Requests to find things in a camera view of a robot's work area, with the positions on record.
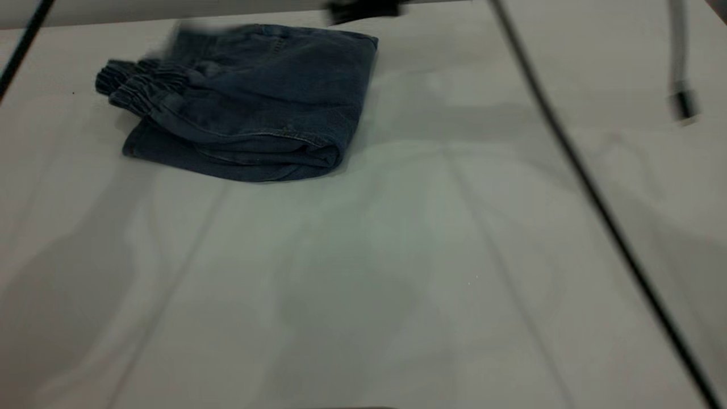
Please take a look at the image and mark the grey cable with black plug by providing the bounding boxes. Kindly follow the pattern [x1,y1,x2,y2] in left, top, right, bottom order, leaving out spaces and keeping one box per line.
[666,0,700,123]

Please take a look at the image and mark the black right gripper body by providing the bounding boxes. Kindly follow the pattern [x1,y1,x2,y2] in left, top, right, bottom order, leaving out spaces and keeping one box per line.
[325,0,405,24]

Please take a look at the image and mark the blue denim shorts with print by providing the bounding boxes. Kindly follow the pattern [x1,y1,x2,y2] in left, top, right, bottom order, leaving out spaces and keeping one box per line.
[94,23,379,183]

